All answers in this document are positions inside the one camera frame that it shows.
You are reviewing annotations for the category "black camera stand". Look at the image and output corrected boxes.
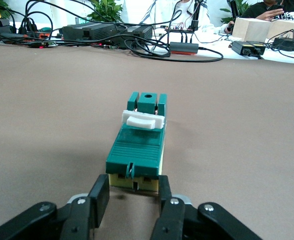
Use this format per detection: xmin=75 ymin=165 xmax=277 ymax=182
xmin=189 ymin=0 xmax=201 ymax=31

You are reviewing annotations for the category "green load switch white lever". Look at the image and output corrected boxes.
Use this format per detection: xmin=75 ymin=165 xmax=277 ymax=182
xmin=105 ymin=91 xmax=168 ymax=194

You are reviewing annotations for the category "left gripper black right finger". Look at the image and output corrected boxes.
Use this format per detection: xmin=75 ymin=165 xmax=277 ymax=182
xmin=149 ymin=174 xmax=187 ymax=240

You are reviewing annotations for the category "black ribbed electronics box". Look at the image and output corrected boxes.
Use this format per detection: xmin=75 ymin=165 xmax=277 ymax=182
xmin=116 ymin=24 xmax=154 ymax=50

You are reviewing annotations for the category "large black power supply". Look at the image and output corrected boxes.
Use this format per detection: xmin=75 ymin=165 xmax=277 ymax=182
xmin=61 ymin=23 xmax=128 ymax=41

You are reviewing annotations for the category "black power adapter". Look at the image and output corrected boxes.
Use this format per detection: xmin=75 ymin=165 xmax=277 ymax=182
xmin=246 ymin=42 xmax=267 ymax=57
xmin=231 ymin=40 xmax=254 ymax=56
xmin=272 ymin=36 xmax=294 ymax=52

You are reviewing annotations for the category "green red circuit device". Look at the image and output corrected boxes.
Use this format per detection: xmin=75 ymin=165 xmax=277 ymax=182
xmin=24 ymin=29 xmax=59 ymax=49

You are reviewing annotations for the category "person in white jacket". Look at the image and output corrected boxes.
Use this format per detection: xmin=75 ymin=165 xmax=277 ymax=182
xmin=139 ymin=0 xmax=229 ymax=35

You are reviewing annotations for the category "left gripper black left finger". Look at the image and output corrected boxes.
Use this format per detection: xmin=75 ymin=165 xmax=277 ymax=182
xmin=59 ymin=174 xmax=111 ymax=240

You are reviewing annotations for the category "person in black shirt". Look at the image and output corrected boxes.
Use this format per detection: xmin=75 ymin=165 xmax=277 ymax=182
xmin=241 ymin=0 xmax=294 ymax=22

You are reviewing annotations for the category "small wired circuit board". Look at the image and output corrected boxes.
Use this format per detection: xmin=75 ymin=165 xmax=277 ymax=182
xmin=165 ymin=22 xmax=195 ymax=33

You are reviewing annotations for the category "pale wooden block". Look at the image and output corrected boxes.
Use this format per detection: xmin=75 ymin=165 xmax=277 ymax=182
xmin=266 ymin=18 xmax=294 ymax=41
xmin=231 ymin=16 xmax=273 ymax=42

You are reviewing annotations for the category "black arched cable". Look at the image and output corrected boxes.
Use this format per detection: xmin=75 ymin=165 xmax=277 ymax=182
xmin=16 ymin=11 xmax=55 ymax=42

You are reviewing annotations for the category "bare person hand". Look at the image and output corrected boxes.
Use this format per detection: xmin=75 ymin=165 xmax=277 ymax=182
xmin=255 ymin=8 xmax=285 ymax=22

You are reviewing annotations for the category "black hub orange base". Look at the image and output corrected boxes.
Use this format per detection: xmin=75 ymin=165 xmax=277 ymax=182
xmin=169 ymin=41 xmax=200 ymax=55

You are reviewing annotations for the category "black looped cable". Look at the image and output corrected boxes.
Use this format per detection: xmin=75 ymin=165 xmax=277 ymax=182
xmin=124 ymin=37 xmax=224 ymax=63

